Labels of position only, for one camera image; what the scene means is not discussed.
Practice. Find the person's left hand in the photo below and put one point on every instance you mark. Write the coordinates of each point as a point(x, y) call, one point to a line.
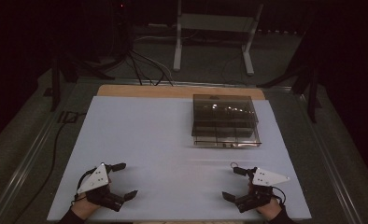
point(82, 207)

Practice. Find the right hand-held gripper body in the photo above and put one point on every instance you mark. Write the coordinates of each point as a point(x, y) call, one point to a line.
point(267, 178)

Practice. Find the white table mat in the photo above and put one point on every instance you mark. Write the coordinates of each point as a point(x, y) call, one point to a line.
point(160, 149)

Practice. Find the smoky transparent storage box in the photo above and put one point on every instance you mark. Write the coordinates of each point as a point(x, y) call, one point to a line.
point(225, 120)

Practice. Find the person's right hand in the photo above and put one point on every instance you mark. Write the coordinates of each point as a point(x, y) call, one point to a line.
point(271, 209)

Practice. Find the black floor socket plate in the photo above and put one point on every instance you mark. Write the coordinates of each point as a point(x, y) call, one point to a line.
point(67, 117)

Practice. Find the black tripod stand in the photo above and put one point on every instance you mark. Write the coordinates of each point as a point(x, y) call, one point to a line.
point(57, 81)
point(311, 90)

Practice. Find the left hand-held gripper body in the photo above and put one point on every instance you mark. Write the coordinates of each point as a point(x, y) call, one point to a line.
point(95, 181)

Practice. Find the white metal stand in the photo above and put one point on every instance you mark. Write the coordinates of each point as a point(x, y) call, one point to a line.
point(215, 22)

